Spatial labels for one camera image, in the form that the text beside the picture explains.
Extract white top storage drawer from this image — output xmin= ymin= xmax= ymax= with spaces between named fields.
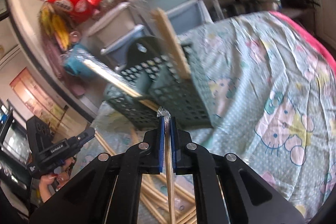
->
xmin=83 ymin=2 xmax=136 ymax=52

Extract white kitchen cabinet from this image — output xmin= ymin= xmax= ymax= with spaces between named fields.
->
xmin=315 ymin=0 xmax=335 ymax=47

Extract bamboo chopsticks pair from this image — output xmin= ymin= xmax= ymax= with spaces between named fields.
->
xmin=151 ymin=8 xmax=191 ymax=79
xmin=81 ymin=57 xmax=176 ymax=223

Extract blue lower left drawer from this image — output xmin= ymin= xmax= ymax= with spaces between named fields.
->
xmin=100 ymin=24 xmax=145 ymax=66

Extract pink blanket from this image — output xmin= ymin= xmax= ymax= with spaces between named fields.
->
xmin=270 ymin=11 xmax=336 ymax=74

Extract floral light blue tablecloth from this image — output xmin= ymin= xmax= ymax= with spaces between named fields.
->
xmin=73 ymin=11 xmax=336 ymax=224

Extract teal hanging bag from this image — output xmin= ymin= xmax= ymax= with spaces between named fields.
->
xmin=63 ymin=43 xmax=93 ymax=79

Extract dark green perforated utensil holder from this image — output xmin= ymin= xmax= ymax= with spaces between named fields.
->
xmin=120 ymin=36 xmax=218 ymax=128

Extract blue drawer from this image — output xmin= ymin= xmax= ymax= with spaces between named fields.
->
xmin=166 ymin=0 xmax=213 ymax=35
xmin=100 ymin=24 xmax=145 ymax=66

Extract black frying pan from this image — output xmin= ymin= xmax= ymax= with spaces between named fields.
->
xmin=281 ymin=0 xmax=321 ymax=9

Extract bamboo chopsticks on table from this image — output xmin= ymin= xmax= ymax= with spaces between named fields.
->
xmin=140 ymin=194 xmax=167 ymax=224
xmin=141 ymin=174 xmax=195 ymax=211

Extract person's left hand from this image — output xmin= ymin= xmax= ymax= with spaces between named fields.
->
xmin=39 ymin=157 xmax=75 ymax=203

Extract blue lower right drawer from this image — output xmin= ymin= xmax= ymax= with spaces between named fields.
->
xmin=166 ymin=0 xmax=213 ymax=35

